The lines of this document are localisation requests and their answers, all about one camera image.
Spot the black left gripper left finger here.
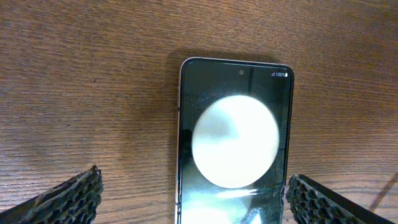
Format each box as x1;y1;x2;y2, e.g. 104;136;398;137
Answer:
1;165;103;224

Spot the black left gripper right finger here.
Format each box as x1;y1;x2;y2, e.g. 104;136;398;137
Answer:
286;174;393;224

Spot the black smartphone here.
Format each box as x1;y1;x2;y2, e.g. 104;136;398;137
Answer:
175;57;294;224

